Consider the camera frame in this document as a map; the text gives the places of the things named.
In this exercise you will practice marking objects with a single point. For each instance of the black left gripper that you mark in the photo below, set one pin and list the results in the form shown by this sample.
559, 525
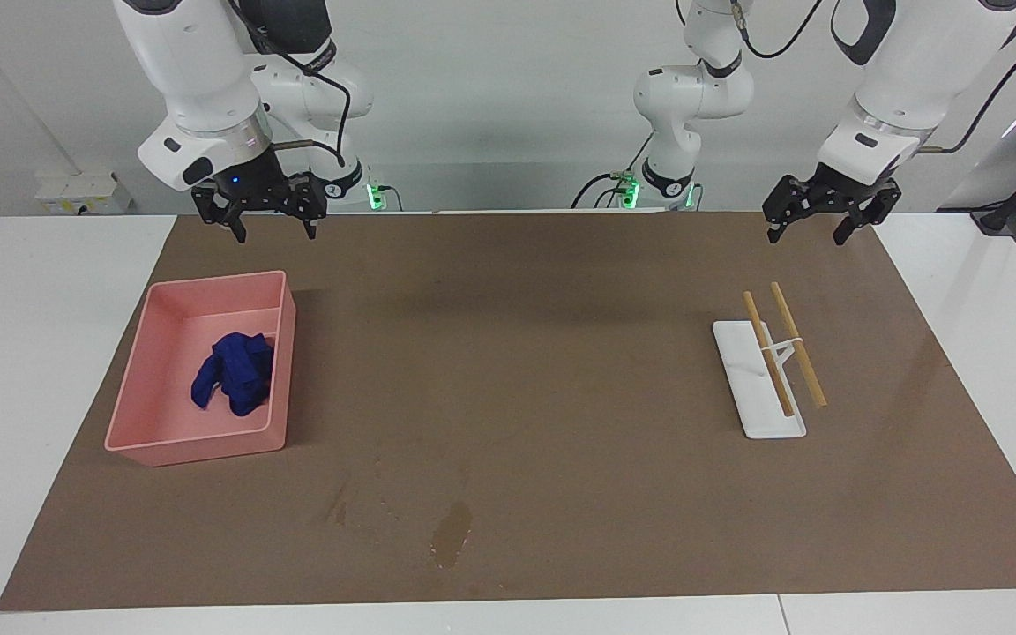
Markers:
847, 187

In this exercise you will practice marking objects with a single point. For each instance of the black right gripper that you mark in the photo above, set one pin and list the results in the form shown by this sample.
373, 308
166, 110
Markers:
252, 185

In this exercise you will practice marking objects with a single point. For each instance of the blue towel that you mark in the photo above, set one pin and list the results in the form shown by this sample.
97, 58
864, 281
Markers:
239, 370

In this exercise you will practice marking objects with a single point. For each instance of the white towel rack base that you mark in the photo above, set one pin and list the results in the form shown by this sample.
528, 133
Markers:
759, 406

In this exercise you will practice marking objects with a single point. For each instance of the small water streak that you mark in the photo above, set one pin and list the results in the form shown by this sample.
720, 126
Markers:
339, 511

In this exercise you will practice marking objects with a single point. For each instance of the large water puddle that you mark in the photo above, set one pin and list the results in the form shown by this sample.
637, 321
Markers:
452, 534

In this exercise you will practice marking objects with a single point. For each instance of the wooden rack rod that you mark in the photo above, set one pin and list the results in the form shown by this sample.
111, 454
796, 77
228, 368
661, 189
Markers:
797, 344
768, 353

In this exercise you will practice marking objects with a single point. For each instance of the white power strip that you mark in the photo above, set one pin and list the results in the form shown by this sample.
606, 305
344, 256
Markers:
76, 194

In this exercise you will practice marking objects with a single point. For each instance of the pink plastic bin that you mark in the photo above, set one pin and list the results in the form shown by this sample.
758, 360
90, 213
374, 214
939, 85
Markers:
164, 388

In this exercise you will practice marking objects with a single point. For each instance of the brown table mat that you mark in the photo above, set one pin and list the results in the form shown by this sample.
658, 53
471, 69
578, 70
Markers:
605, 494

